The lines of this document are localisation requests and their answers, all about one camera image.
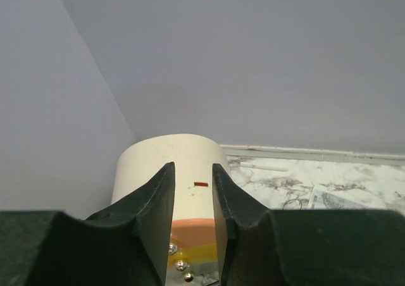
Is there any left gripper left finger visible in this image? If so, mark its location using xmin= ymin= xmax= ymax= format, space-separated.
xmin=86 ymin=163 xmax=175 ymax=285

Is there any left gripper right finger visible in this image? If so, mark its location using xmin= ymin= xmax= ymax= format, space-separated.
xmin=212 ymin=164 xmax=272 ymax=285

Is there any thin blue wire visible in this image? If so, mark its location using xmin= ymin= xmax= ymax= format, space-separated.
xmin=281 ymin=196 xmax=304 ymax=210

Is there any white chalk stick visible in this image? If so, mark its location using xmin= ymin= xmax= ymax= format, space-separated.
xmin=240 ymin=162 xmax=289 ymax=172

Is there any beige layered cylinder model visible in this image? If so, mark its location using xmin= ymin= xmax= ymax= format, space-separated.
xmin=111 ymin=134 xmax=230 ymax=269

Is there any packaged protractor ruler set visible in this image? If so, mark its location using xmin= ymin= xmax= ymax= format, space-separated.
xmin=306 ymin=184 xmax=405 ymax=210

